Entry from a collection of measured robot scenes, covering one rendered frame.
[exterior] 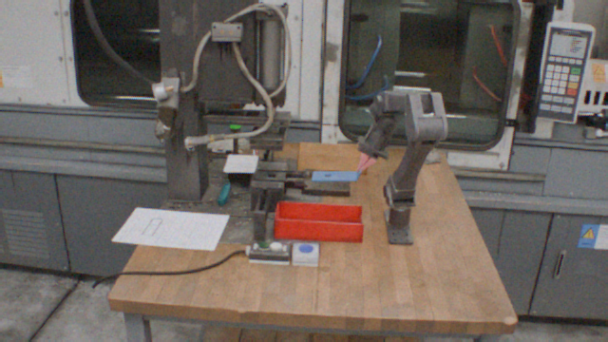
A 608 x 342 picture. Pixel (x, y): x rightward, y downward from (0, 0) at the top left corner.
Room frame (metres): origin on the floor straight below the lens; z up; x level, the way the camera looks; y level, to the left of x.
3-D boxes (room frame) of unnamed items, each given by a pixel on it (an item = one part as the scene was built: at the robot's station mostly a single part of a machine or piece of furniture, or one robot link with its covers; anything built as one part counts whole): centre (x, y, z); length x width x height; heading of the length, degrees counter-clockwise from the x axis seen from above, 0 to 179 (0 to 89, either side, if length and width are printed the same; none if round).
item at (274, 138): (1.67, 0.17, 1.22); 0.26 x 0.18 x 0.30; 88
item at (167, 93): (1.57, 0.39, 1.25); 0.19 x 0.07 x 0.19; 178
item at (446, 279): (1.64, -0.05, 0.45); 1.12 x 0.99 x 0.90; 178
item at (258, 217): (1.44, 0.11, 0.95); 0.06 x 0.03 x 0.09; 178
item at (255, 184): (1.69, 0.10, 0.98); 0.20 x 0.10 x 0.01; 178
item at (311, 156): (1.97, -0.11, 0.93); 0.25 x 0.13 x 0.08; 88
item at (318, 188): (1.81, -0.08, 0.91); 0.17 x 0.16 x 0.02; 178
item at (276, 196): (1.69, 0.10, 0.94); 0.20 x 0.10 x 0.07; 178
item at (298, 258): (1.32, -0.02, 0.90); 0.07 x 0.07 x 0.06; 88
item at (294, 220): (1.48, -0.05, 0.93); 0.25 x 0.12 x 0.06; 88
